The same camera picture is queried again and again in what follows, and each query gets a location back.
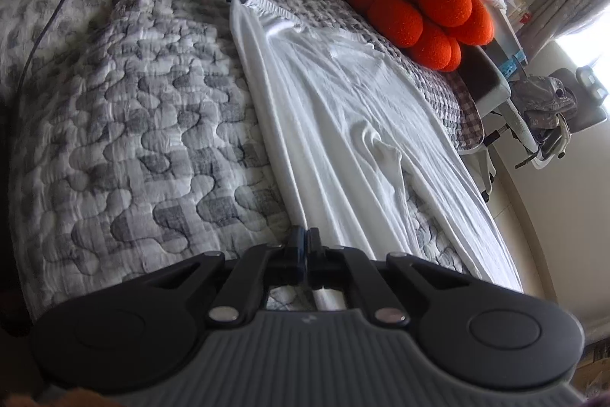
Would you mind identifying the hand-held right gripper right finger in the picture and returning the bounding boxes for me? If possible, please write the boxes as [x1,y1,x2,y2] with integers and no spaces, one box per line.
[307,227,477,326]

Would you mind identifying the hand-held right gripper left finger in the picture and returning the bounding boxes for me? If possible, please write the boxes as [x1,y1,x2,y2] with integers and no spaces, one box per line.
[138,225,308,326]

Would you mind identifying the white pants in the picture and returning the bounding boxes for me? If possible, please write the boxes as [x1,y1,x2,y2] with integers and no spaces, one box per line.
[228,0,525,310]

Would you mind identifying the grey checked quilted blanket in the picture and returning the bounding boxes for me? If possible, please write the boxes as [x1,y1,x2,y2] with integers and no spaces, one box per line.
[0,0,525,327]

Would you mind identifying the blue patterned cloth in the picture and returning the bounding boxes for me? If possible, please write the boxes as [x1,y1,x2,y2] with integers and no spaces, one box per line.
[505,51,531,79]

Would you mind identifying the grey backpack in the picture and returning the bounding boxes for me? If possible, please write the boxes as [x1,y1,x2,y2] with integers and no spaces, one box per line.
[522,76,580,138]

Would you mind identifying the white desk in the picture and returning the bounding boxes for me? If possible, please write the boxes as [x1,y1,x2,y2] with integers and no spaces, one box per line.
[491,2,527,69]

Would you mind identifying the white office chair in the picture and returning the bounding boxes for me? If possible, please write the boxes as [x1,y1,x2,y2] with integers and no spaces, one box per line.
[474,66,610,204]

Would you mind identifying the grey curtain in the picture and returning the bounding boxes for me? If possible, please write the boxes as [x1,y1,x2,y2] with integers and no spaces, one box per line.
[517,0,610,55]

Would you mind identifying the black cable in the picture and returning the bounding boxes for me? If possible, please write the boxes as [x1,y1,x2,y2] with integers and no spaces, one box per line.
[0,0,96,179]

